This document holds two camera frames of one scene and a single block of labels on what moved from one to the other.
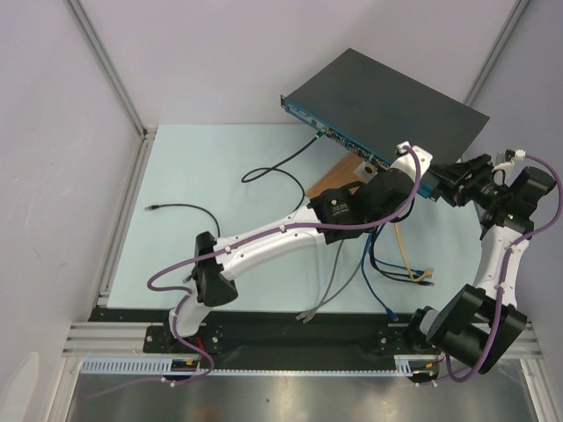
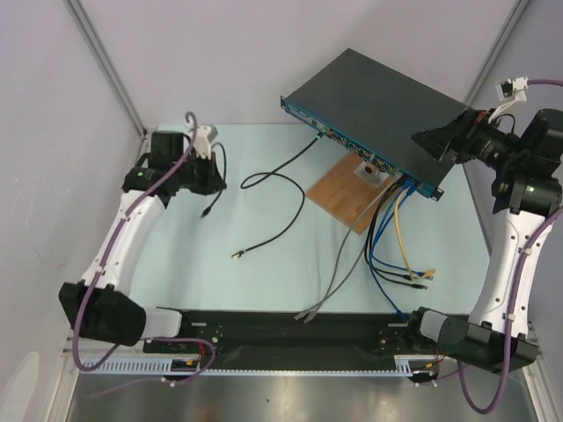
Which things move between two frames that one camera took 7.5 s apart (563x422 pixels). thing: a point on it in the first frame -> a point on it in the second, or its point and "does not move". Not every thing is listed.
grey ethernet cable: [309, 317] does not move
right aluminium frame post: [496, 53] does not move
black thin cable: [153, 207] -> [206, 211]
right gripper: [451, 185] -> [460, 137]
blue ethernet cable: [389, 311] -> [386, 215]
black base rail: [282, 341] does not move
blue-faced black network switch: [369, 109] does not move
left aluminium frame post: [110, 71] does not move
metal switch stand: [365, 171] does not move
